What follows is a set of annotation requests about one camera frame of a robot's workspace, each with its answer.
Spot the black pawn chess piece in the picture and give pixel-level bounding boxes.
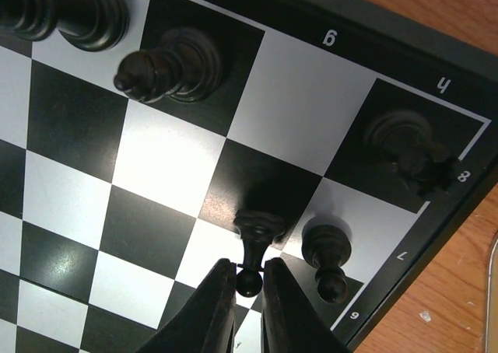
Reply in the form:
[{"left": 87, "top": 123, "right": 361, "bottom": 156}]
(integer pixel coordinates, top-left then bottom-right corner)
[{"left": 233, "top": 209, "right": 285, "bottom": 298}]

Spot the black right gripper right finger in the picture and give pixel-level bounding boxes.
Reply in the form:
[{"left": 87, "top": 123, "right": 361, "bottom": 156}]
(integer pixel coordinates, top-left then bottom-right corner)
[{"left": 261, "top": 257, "right": 349, "bottom": 353}]

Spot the black white chess board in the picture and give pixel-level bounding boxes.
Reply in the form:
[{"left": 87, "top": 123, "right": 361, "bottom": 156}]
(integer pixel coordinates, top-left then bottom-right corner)
[{"left": 1, "top": 0, "right": 497, "bottom": 352}]

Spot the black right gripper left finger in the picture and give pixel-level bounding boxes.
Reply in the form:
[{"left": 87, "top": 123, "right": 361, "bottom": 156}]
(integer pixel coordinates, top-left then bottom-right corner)
[{"left": 138, "top": 259, "right": 237, "bottom": 353}]

